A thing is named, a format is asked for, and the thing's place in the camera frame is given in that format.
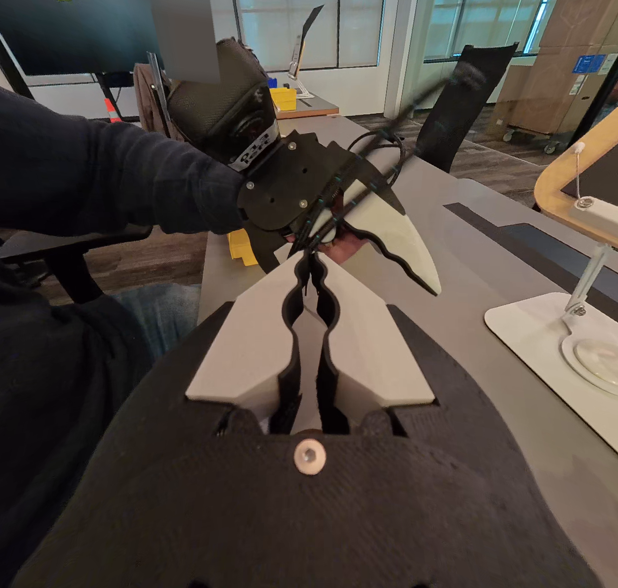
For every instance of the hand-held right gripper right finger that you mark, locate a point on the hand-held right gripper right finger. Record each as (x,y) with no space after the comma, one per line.
(381,356)

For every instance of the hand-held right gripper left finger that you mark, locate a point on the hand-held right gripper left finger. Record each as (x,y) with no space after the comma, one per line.
(241,356)

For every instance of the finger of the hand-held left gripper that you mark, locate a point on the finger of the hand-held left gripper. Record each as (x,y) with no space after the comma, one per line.
(396,236)

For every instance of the yellow plastic bin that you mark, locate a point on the yellow plastic bin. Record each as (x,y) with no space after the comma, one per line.
(283,99)
(241,248)

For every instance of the dark monitor with wooden back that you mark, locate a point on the dark monitor with wooden back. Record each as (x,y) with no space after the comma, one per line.
(560,178)

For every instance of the person's left hand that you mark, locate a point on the person's left hand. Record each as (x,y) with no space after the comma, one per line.
(345,247)

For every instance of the person's blue jeans leg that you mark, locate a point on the person's blue jeans leg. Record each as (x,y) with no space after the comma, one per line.
(154,313)

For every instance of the black office chair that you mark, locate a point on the black office chair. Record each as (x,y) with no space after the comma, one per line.
(468,105)

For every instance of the tilted black panel on stand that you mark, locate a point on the tilted black panel on stand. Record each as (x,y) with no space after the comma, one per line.
(307,23)

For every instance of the orange traffic cone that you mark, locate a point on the orange traffic cone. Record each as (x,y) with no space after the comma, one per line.
(108,105)

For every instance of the brown cardboard box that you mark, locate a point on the brown cardboard box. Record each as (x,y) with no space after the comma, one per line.
(570,67)

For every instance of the large black television screen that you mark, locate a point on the large black television screen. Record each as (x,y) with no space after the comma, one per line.
(87,19)

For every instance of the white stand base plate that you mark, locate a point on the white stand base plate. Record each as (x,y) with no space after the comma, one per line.
(541,332)

